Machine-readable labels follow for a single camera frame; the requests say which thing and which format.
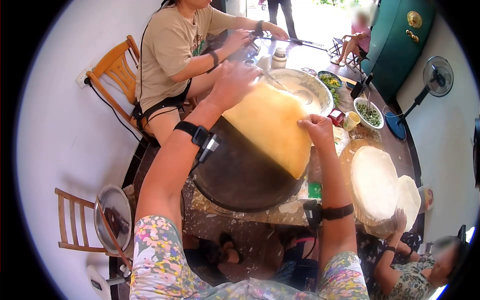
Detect thin yellow crepe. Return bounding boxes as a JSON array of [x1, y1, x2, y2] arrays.
[[222, 82, 314, 180]]

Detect stack of white crepes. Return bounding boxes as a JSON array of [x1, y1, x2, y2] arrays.
[[350, 146, 400, 222]]

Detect person's right hand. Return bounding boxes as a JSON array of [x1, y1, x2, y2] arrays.
[[297, 114, 335, 149]]

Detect wooden chair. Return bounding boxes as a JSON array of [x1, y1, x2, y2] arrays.
[[85, 35, 198, 142], [54, 187, 134, 259]]

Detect black wrist band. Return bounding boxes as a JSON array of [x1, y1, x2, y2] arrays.
[[303, 199, 355, 232], [173, 121, 222, 164]]

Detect long metal tongs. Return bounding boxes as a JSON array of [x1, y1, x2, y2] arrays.
[[258, 34, 328, 52]]

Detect small printed tub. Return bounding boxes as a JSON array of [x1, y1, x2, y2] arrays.
[[418, 185, 435, 212]]

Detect white lidded jar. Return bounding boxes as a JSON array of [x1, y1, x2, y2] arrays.
[[271, 47, 288, 70]]

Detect large batter bowl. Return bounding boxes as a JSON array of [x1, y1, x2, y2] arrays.
[[262, 68, 334, 117]]

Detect red packet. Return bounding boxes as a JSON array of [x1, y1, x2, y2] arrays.
[[328, 109, 346, 127]]

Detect white bowl of chopped greens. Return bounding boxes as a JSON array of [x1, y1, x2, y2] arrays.
[[353, 97, 385, 130]]

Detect pale patterned cup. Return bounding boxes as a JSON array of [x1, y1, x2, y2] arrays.
[[343, 111, 361, 132]]

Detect folding stool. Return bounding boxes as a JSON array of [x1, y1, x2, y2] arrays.
[[329, 37, 369, 73]]

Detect green packet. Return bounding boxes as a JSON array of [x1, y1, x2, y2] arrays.
[[307, 182, 323, 200]]

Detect person's right fingers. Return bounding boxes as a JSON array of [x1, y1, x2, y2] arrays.
[[297, 114, 326, 136]]

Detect white wall socket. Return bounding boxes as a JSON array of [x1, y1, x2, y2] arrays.
[[75, 64, 97, 90]]

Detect bowl of yellow green filling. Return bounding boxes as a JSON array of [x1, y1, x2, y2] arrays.
[[318, 70, 344, 90]]

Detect black standing fan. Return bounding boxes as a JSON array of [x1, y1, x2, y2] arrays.
[[385, 56, 455, 142]]

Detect black power cable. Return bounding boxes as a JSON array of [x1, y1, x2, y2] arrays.
[[85, 77, 142, 142]]

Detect wooden stick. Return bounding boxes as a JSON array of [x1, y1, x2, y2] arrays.
[[96, 196, 134, 271]]

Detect person's body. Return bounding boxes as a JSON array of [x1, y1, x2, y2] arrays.
[[129, 215, 370, 300]]

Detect single white crepe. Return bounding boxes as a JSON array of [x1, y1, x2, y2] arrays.
[[395, 175, 422, 232]]

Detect person's left fingers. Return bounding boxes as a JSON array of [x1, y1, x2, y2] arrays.
[[237, 62, 262, 92]]

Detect metal ladle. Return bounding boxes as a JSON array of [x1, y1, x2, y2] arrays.
[[259, 73, 314, 106]]

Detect black round griddle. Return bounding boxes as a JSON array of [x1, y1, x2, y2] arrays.
[[189, 116, 312, 214]]

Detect white device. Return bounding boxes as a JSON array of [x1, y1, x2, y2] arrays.
[[86, 264, 130, 300]]

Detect round metal plate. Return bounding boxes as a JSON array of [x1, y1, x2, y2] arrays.
[[93, 184, 133, 255]]

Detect round woven tray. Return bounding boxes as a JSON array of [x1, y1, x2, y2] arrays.
[[339, 139, 399, 239]]

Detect person's left hand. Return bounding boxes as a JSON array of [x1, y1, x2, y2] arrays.
[[205, 62, 262, 113]]

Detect green door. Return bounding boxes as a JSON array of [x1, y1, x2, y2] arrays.
[[360, 0, 438, 104]]

